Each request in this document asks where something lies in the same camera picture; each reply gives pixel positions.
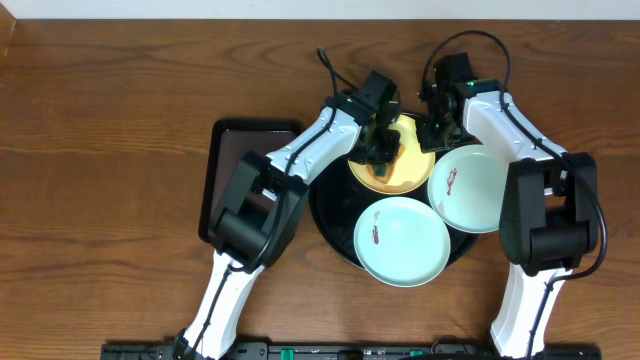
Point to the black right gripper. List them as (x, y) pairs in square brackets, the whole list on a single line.
[(429, 143)]

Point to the black rectangular tray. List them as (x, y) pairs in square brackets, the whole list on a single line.
[(231, 139)]

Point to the light green plate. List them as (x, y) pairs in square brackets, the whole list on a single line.
[(466, 189)]

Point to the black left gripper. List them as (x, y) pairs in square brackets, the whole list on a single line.
[(381, 151)]

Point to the yellow plate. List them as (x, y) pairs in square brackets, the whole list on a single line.
[(410, 169)]

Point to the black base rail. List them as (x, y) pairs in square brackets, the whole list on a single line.
[(263, 351)]

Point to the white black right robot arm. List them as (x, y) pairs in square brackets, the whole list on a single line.
[(549, 215)]

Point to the light blue plate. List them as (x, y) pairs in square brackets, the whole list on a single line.
[(401, 242)]

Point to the green yellow sponge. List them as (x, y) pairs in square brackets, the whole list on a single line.
[(382, 172)]

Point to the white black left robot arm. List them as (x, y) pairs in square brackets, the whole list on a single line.
[(252, 221)]

